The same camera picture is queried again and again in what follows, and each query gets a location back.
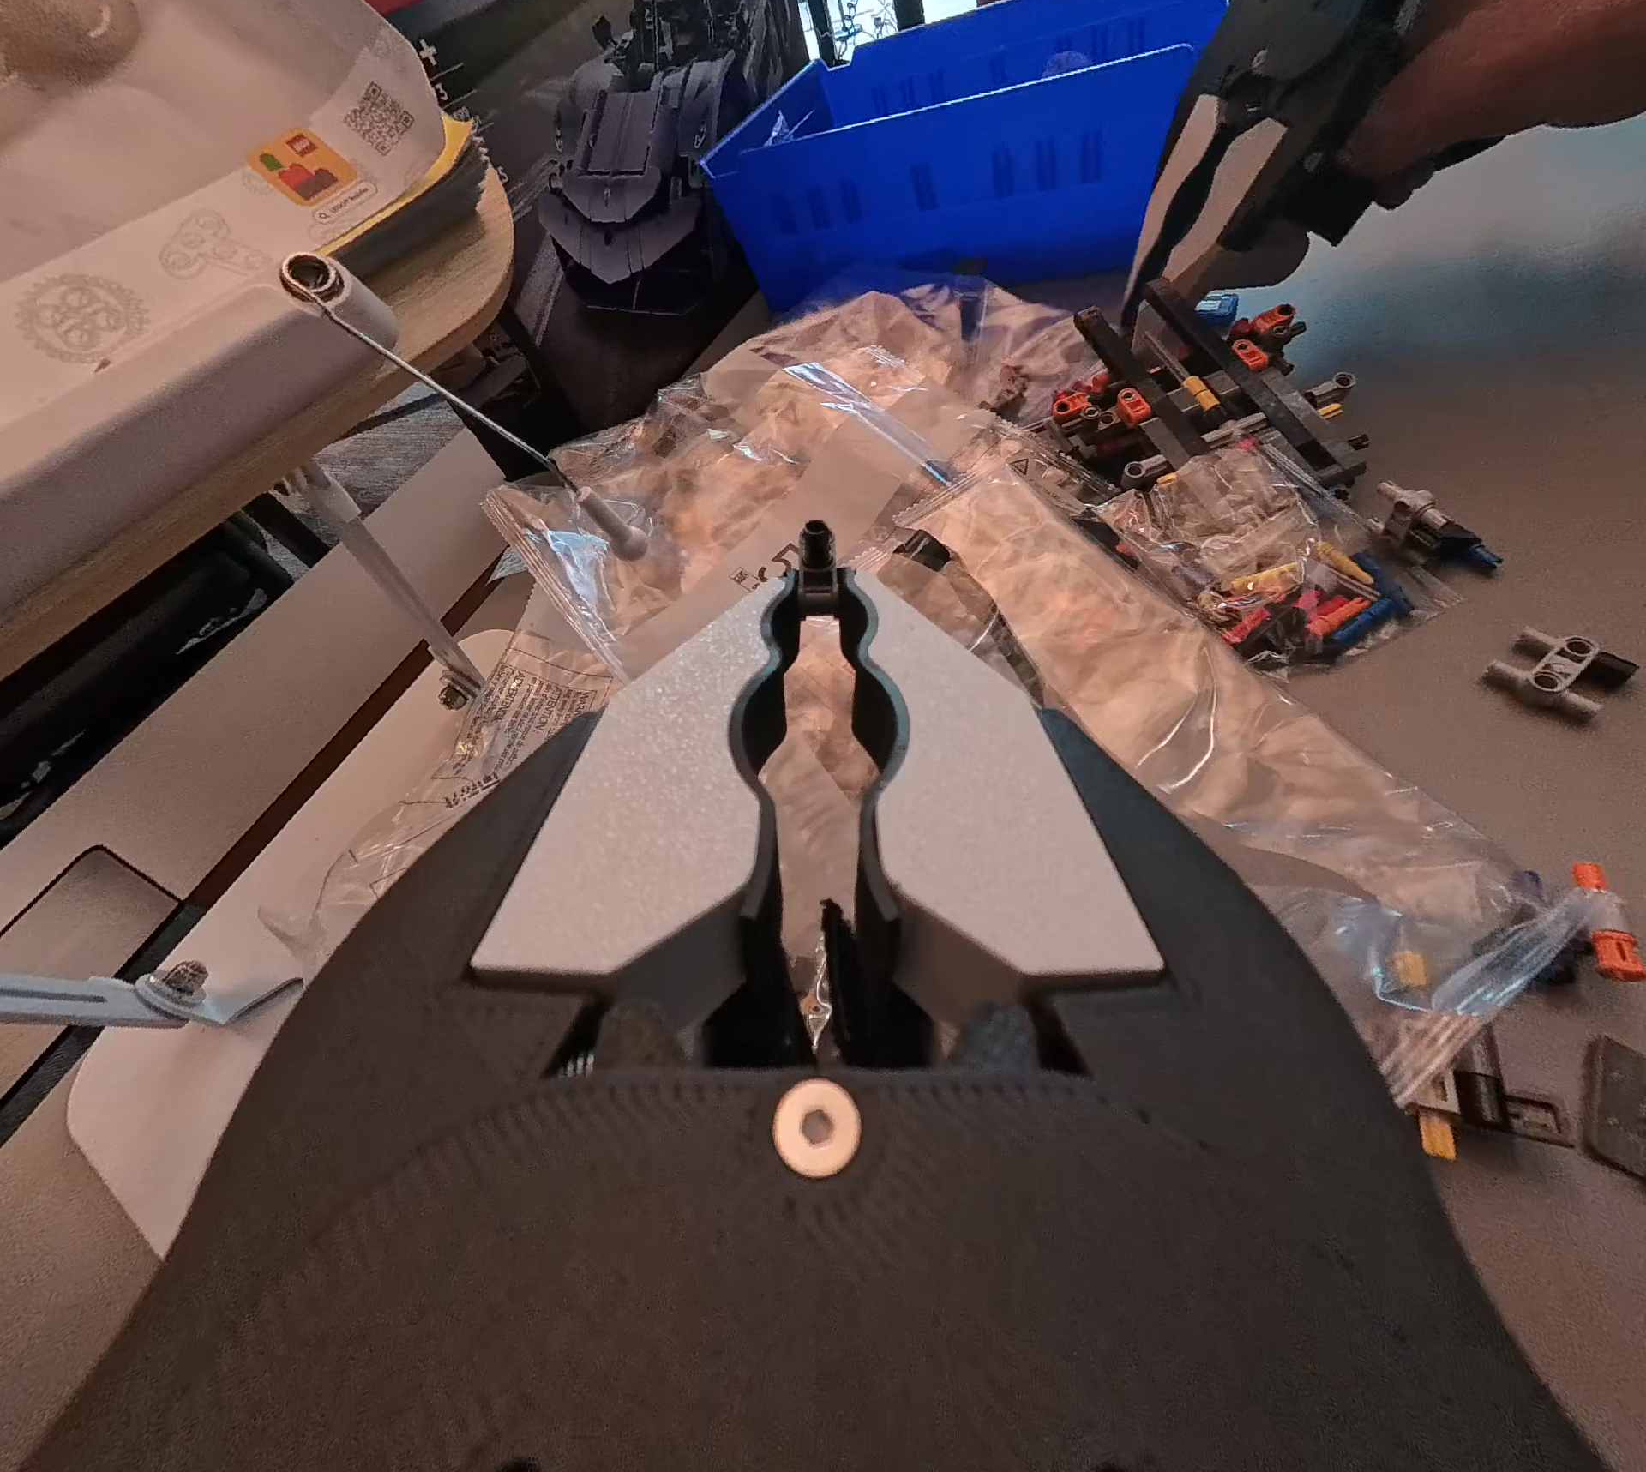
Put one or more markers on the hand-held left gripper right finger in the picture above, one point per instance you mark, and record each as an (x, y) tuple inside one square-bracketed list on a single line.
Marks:
[(1015, 842)]

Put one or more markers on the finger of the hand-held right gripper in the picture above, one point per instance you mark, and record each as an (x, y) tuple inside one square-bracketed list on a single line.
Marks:
[(1176, 185), (1253, 199)]

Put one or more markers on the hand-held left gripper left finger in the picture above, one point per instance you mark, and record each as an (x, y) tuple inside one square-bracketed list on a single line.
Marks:
[(629, 842)]

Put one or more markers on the white instruction booklet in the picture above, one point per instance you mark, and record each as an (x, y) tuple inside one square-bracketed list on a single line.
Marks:
[(192, 82)]

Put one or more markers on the white book stand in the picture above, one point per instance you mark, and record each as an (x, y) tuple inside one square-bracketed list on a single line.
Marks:
[(129, 430)]

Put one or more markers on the black lego axle connector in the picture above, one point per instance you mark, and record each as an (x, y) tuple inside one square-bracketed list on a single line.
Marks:
[(820, 571)]

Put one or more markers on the lego chassis frame assembly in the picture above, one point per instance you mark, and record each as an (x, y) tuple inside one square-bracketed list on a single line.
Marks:
[(1221, 391)]

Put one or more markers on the pile of clear lego bags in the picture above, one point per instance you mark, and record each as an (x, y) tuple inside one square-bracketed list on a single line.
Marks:
[(772, 391)]

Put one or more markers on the grey yellow lego connector assembly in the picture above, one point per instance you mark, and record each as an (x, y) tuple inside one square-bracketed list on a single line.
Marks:
[(1478, 1098)]

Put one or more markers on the dark grey lego triple connector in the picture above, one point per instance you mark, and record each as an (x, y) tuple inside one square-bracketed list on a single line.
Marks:
[(1617, 1105)]

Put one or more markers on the small lego pieces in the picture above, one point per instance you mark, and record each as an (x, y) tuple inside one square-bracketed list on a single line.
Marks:
[(1562, 671)]

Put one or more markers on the blue plastic bin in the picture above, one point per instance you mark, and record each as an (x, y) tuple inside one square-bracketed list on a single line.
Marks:
[(1029, 19), (952, 199)]

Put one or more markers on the large clear bag white label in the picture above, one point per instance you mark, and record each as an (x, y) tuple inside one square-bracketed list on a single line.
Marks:
[(849, 442)]

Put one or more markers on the dark grey block blue pin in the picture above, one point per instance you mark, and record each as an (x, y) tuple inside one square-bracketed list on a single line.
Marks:
[(1433, 526)]

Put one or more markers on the orange grey lego pin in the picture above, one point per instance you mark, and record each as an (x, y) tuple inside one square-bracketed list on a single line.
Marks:
[(1607, 919)]

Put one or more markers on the person's right hand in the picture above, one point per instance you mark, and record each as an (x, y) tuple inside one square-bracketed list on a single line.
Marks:
[(1517, 19)]

